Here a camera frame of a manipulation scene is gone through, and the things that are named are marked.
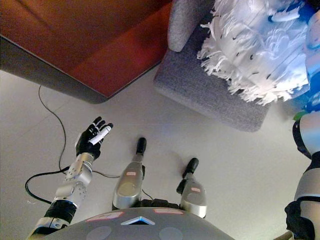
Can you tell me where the thin black leg cable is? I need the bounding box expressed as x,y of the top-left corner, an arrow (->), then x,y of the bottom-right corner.
92,169 -> 156,201

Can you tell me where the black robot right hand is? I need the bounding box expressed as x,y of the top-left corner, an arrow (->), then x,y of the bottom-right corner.
268,0 -> 320,120

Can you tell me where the silver robot right leg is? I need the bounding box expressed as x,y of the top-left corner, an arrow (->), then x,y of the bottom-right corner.
176,157 -> 208,219

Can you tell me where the white fringed pillow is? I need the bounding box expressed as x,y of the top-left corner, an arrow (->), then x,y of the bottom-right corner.
196,0 -> 311,106

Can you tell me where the silver robot left leg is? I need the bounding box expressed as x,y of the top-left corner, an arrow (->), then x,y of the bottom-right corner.
111,137 -> 148,211

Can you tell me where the thick black wrist cable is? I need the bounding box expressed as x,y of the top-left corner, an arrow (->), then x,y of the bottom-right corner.
24,166 -> 70,205

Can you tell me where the silver robot leg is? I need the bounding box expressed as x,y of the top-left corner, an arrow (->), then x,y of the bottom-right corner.
111,137 -> 148,211
176,157 -> 208,219

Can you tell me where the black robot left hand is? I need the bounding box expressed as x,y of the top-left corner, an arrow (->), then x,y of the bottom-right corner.
74,116 -> 114,161

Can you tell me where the reddish wooden table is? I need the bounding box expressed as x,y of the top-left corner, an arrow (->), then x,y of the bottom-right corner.
0,0 -> 173,105

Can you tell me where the thin black floor cable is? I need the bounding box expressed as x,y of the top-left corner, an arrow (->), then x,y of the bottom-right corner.
38,84 -> 67,171

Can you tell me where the grey fabric armchair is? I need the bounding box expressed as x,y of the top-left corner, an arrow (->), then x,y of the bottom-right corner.
152,0 -> 273,133

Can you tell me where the grey robot torso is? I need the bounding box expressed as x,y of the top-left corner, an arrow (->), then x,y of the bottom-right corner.
43,198 -> 236,240

